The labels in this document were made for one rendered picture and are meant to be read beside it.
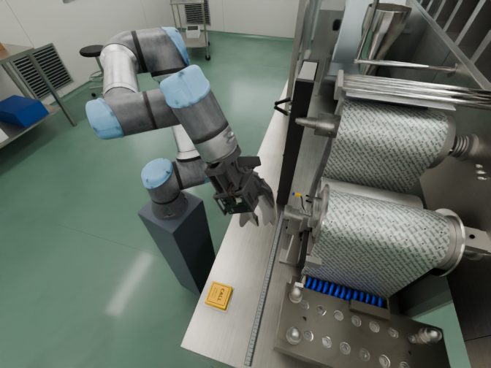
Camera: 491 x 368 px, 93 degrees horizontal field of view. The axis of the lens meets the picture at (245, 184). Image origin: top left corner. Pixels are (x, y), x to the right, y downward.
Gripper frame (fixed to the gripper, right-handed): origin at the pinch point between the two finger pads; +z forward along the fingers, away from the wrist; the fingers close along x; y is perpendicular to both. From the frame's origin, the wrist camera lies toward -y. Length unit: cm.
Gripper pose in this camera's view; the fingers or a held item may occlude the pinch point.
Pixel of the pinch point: (264, 218)
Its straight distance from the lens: 56.1
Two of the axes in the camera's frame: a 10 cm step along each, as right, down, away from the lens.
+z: 4.2, 7.8, 4.7
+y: -3.1, 6.1, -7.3
